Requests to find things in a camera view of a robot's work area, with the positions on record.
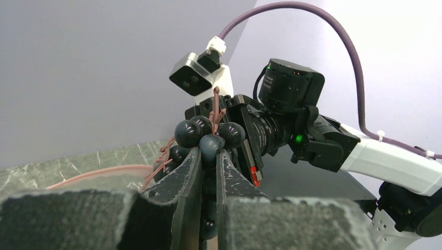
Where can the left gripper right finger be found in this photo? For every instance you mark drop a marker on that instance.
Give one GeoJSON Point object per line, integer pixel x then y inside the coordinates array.
{"type": "Point", "coordinates": [248, 219]}

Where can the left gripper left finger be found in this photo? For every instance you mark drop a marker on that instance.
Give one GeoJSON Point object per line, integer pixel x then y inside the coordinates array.
{"type": "Point", "coordinates": [165, 216]}

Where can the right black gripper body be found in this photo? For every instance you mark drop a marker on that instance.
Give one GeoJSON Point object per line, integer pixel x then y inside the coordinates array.
{"type": "Point", "coordinates": [265, 133]}

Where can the black grape bunch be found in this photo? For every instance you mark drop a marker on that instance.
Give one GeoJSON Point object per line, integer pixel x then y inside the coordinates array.
{"type": "Point", "coordinates": [198, 131]}

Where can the clear zip top bag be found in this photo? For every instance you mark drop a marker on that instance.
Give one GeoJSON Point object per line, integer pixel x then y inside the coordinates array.
{"type": "Point", "coordinates": [132, 170]}

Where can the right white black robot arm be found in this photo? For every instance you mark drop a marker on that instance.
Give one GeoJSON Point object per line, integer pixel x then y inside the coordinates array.
{"type": "Point", "coordinates": [283, 111]}

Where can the large dark grey box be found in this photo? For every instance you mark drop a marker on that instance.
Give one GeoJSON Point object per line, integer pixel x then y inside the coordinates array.
{"type": "Point", "coordinates": [281, 178]}

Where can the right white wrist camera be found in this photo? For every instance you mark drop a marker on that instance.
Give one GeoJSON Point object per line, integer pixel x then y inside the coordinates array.
{"type": "Point", "coordinates": [199, 75]}

